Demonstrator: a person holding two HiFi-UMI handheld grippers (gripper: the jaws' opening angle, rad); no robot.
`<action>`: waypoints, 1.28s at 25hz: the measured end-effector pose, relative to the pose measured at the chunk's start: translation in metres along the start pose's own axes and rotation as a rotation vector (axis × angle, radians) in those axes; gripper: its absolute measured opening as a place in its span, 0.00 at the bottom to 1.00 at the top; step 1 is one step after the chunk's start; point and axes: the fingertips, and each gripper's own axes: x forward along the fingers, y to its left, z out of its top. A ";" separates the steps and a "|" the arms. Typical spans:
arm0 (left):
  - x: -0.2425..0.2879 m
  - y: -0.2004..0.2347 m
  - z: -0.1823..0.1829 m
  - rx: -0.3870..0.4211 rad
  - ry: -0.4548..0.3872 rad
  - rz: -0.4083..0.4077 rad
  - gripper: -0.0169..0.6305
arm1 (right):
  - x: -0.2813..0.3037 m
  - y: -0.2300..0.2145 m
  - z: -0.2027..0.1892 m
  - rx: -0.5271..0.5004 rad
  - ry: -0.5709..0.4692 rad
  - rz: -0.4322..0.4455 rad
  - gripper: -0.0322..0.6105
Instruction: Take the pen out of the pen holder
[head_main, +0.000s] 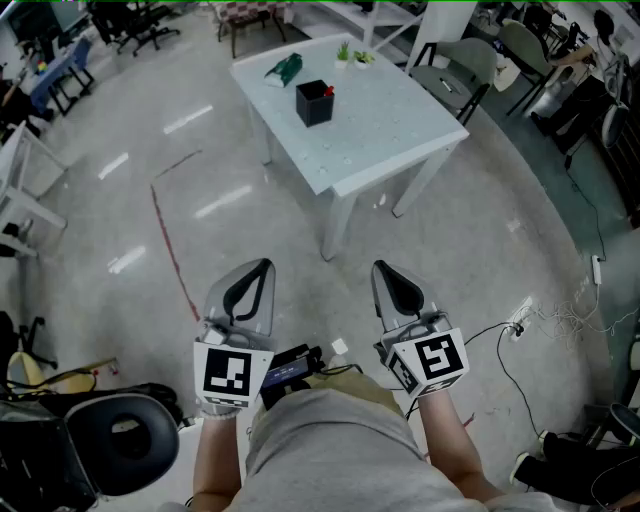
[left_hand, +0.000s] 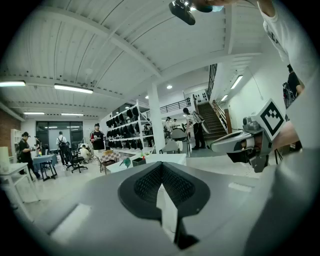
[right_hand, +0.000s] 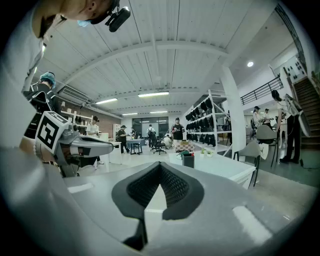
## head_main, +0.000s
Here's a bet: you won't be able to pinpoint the white shelf unit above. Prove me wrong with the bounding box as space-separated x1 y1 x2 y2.
0 119 69 259

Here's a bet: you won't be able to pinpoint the tangle of white cables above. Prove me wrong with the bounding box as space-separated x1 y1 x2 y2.
524 279 640 346

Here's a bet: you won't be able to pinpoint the black office chair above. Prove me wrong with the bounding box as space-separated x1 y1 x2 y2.
88 0 182 57

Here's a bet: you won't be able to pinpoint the yellow stool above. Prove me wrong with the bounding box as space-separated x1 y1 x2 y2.
6 350 97 397

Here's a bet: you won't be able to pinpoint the white floor socket strip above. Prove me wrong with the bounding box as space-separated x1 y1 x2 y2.
505 295 535 342

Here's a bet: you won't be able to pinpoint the white square table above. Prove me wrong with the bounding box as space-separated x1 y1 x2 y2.
229 33 471 262

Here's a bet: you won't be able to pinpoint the person's grey shirt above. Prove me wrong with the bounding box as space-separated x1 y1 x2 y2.
199 387 569 512

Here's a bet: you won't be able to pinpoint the black floor cable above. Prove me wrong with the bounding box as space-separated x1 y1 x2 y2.
462 320 544 436

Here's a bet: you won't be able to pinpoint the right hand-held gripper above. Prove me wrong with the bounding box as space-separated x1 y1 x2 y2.
370 259 471 399

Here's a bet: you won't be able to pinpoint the green tissue pack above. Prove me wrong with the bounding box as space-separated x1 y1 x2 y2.
263 52 304 89

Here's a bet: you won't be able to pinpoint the person's left forearm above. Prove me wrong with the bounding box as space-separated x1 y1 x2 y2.
191 410 247 504

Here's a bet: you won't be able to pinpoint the blue cloth table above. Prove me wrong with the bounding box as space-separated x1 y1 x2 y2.
28 36 97 117

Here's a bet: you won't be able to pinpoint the black waist device with screen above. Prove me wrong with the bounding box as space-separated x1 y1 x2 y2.
258 343 325 410

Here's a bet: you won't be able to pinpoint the black round stool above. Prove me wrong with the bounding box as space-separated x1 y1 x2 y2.
63 393 181 497

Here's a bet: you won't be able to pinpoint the white beaded bracelet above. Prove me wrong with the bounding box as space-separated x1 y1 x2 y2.
199 403 242 420

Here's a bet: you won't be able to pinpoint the checked cloth table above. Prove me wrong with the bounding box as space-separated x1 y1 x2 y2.
215 0 290 60

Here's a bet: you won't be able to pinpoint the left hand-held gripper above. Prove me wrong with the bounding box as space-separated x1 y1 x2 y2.
193 258 276 409

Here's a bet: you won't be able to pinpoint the grey green chair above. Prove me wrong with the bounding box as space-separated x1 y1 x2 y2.
497 18 564 117
408 36 498 127

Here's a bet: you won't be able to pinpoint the white pillar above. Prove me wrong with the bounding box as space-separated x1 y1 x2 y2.
405 0 477 72

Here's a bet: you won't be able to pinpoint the person's khaki trousers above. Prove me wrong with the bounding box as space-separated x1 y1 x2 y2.
304 370 405 417

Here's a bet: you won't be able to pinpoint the black square pen holder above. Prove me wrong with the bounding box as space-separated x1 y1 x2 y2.
295 78 335 127

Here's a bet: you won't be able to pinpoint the person's right forearm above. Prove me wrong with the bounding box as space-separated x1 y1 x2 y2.
416 388 504 501

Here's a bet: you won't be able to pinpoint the black bag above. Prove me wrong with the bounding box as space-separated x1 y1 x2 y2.
0 397 99 512

